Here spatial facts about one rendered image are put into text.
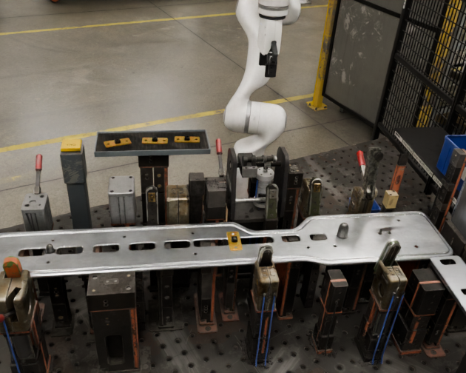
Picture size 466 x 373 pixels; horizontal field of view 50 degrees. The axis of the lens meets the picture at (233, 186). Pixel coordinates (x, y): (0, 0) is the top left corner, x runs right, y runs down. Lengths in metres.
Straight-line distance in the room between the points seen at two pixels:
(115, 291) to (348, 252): 0.68
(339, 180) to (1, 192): 2.24
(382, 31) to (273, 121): 2.39
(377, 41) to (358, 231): 2.68
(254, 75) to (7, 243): 0.98
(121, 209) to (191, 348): 0.47
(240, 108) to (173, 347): 0.85
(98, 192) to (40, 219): 1.92
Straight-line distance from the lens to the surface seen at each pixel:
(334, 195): 2.32
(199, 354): 1.61
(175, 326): 1.67
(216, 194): 1.60
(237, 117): 1.83
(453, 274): 1.60
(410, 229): 1.71
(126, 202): 1.55
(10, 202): 3.55
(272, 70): 1.47
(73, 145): 1.69
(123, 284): 1.35
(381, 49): 4.13
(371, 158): 1.66
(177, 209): 1.57
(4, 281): 1.38
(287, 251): 1.51
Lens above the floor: 1.98
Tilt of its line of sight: 34 degrees down
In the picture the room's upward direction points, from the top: 4 degrees clockwise
